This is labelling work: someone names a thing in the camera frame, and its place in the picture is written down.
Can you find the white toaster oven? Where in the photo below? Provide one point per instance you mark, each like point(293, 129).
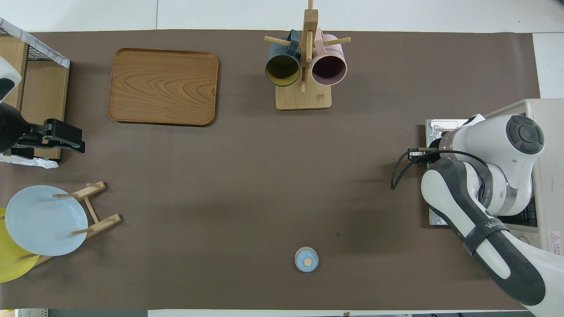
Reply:
point(551, 185)

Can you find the pink ceramic mug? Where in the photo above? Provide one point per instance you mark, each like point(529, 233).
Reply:
point(329, 68)

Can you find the small blue lid wooden knob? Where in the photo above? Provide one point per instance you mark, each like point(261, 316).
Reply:
point(304, 264)

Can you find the wooden plate rack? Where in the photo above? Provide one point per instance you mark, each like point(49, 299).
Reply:
point(105, 222)

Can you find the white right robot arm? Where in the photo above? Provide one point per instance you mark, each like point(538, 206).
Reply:
point(484, 145)

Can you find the yellow plate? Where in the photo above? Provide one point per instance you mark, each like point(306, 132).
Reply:
point(9, 264)

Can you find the white checked cloth liner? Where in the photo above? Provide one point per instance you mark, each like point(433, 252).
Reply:
point(55, 53)

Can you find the dark teal mug yellow inside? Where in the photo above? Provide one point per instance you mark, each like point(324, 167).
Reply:
point(282, 66)

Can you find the wooden mug tree stand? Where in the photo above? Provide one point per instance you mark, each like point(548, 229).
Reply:
point(304, 99)

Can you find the rectangular wooden serving tray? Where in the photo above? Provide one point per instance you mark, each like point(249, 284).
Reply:
point(163, 88)

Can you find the light blue plate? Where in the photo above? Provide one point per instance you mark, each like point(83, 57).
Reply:
point(39, 224)

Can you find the red warning sticker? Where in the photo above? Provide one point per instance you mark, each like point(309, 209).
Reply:
point(554, 242)

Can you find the large brown table mat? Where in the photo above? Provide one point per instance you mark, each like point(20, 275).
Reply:
point(264, 176)

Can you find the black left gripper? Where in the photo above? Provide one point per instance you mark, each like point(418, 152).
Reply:
point(13, 127)

